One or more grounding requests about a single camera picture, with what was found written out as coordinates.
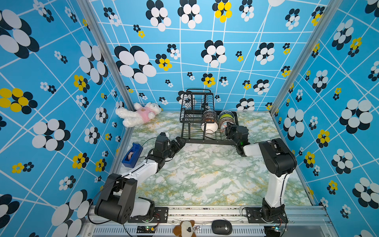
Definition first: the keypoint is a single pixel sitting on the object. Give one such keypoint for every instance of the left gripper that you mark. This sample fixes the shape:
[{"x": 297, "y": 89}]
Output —
[{"x": 177, "y": 147}]

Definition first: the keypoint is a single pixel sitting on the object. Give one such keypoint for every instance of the right circuit board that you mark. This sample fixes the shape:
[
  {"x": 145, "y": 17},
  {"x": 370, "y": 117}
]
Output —
[{"x": 272, "y": 231}]

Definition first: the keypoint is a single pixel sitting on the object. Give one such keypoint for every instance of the white plush toy pink shirt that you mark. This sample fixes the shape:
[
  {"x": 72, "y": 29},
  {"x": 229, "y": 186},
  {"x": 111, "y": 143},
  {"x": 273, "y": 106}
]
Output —
[{"x": 142, "y": 115}]

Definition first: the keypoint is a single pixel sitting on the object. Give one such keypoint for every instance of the blue tape dispenser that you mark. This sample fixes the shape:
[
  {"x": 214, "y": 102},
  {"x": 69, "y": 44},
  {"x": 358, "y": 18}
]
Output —
[{"x": 132, "y": 156}]

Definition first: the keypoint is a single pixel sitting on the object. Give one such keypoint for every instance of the brown plush dog toy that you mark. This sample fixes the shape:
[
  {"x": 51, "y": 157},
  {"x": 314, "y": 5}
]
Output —
[{"x": 185, "y": 229}]

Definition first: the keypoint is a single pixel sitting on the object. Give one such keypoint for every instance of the plain white bowl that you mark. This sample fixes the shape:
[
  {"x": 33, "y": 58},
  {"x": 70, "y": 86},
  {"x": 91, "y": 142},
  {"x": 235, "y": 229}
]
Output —
[{"x": 209, "y": 127}]

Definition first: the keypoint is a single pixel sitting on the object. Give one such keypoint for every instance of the brown white patterned bowl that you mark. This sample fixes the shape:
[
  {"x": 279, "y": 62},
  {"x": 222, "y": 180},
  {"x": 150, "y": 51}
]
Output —
[{"x": 209, "y": 116}]

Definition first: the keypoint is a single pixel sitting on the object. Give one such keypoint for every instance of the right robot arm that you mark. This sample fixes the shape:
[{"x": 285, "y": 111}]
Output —
[{"x": 279, "y": 161}]

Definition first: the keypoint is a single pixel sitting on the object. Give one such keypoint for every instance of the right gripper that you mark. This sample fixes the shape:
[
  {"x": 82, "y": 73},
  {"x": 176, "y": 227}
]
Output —
[{"x": 231, "y": 129}]

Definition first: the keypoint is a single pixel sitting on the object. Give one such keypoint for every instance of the black wire dish rack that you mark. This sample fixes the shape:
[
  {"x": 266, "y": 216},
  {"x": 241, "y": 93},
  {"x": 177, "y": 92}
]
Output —
[{"x": 201, "y": 122}]

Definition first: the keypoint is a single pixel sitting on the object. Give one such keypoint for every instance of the black computer mouse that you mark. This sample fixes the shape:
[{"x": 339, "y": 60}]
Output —
[{"x": 221, "y": 227}]

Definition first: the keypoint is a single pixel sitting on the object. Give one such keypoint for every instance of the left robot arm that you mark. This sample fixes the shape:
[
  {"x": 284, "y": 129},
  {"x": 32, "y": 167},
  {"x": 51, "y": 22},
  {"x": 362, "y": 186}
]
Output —
[{"x": 118, "y": 201}]

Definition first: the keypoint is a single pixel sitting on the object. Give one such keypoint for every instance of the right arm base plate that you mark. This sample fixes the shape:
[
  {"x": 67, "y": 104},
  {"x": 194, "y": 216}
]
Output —
[{"x": 253, "y": 214}]

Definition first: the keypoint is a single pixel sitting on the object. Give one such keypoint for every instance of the red blue patterned bowl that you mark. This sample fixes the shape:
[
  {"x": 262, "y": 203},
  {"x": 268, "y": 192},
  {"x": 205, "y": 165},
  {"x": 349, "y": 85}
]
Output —
[{"x": 222, "y": 126}]

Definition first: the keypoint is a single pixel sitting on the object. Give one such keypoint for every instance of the lime green bowl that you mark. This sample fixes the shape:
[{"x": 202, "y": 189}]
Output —
[{"x": 226, "y": 113}]

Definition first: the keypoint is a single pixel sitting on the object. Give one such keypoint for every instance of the circuit board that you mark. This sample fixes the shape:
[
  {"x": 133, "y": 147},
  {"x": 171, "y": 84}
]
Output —
[
  {"x": 146, "y": 229},
  {"x": 272, "y": 231}
]

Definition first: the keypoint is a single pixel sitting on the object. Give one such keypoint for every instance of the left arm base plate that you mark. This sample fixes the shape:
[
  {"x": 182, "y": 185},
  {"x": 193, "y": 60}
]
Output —
[{"x": 160, "y": 215}]

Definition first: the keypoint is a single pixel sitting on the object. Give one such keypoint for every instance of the pink striped bowl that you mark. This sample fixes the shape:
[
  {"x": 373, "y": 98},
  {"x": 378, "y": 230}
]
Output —
[{"x": 226, "y": 118}]

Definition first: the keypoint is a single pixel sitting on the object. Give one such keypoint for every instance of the left circuit board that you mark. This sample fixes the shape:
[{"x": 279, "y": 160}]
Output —
[{"x": 146, "y": 229}]

